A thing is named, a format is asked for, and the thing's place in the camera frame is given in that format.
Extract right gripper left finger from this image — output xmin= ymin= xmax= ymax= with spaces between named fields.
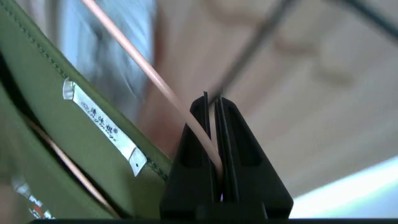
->
xmin=160 ymin=91 xmax=223 ymax=218

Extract black clothes rack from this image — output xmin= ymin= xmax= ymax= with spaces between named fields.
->
xmin=206 ymin=0 xmax=398 ymax=103

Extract pink clothes hanger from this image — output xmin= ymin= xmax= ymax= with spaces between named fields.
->
xmin=23 ymin=0 xmax=224 ymax=218

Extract green garment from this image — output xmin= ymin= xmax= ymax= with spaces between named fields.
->
xmin=0 ymin=0 xmax=174 ymax=220

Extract pale grey shorts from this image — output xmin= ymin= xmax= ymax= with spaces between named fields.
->
xmin=58 ymin=0 xmax=156 ymax=122

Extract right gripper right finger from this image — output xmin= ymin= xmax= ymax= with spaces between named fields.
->
xmin=214 ymin=95 xmax=294 ymax=218

